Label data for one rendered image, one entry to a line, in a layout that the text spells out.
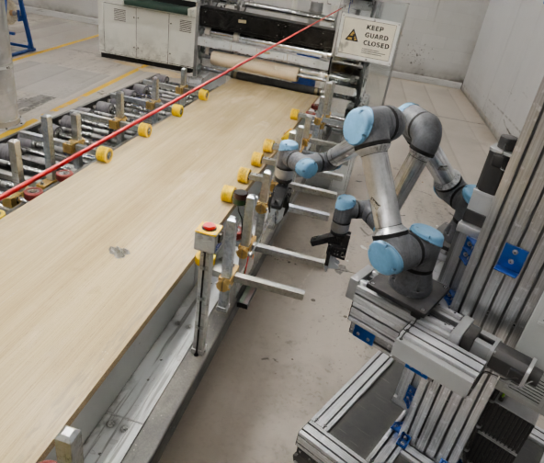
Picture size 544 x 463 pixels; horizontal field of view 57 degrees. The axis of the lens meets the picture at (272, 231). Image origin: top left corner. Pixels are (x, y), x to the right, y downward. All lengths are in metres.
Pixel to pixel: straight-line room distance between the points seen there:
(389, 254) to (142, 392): 0.96
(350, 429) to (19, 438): 1.44
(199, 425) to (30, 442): 1.26
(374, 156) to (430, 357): 0.66
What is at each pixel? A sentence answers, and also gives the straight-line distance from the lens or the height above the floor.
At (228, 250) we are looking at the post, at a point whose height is 1.00.
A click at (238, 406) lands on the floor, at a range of 2.64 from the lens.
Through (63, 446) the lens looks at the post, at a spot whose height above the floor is 1.14.
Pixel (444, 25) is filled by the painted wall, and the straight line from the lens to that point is 10.77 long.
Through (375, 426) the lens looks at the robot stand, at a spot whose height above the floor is 0.21.
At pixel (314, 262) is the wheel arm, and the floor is 0.85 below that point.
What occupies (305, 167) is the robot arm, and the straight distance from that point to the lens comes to 1.89.
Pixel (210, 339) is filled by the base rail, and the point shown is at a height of 0.70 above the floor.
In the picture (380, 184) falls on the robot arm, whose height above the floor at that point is 1.41.
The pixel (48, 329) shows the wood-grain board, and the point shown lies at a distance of 1.70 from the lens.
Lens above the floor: 2.01
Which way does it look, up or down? 30 degrees down
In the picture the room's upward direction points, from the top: 9 degrees clockwise
